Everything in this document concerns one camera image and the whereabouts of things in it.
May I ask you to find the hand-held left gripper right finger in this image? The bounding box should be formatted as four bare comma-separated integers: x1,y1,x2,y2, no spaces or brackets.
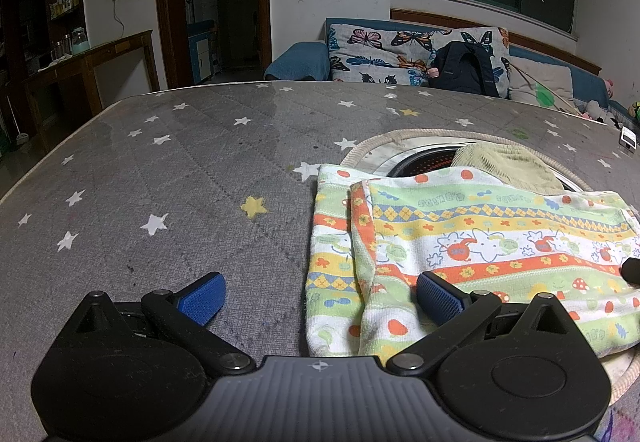
386,271,583,375

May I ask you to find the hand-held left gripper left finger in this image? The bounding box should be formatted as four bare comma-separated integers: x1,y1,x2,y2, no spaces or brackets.
75,271,255,375

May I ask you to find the colourful patterned towel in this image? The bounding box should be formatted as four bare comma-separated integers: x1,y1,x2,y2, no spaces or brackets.
304,163,640,359

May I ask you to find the grey star print mattress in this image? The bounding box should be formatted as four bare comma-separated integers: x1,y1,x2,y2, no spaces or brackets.
0,81,640,442

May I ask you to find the dark metal basin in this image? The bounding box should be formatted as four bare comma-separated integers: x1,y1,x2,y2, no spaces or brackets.
387,149,596,193

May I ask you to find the white plush toy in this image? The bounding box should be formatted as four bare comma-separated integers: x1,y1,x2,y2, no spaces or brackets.
580,99,608,123

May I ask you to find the beige pillow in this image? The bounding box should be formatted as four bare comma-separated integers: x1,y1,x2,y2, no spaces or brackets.
507,57,576,110

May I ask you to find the black backpack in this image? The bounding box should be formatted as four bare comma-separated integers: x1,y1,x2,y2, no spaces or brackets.
430,41,502,98

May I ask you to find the broom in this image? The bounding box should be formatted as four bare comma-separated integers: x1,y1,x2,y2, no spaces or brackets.
4,97,29,145

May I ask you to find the blue cabinet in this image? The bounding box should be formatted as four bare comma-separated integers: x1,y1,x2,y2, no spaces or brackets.
187,19,218,83

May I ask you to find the butterfly print cushion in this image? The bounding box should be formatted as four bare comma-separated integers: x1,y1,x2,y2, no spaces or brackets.
326,23,511,88

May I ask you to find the blue sofa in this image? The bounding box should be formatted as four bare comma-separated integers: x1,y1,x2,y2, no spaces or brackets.
264,17,640,123

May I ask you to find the wooden desk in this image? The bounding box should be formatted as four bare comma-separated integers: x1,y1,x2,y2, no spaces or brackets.
22,29,161,123

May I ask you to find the beige corduroy garment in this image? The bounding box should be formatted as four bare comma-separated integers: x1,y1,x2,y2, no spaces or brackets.
451,143,568,197

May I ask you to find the woven rope basket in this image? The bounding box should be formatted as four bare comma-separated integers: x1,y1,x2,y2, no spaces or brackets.
340,128,640,418

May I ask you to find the wooden door frame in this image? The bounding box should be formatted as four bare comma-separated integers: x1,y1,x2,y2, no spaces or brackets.
153,0,273,90

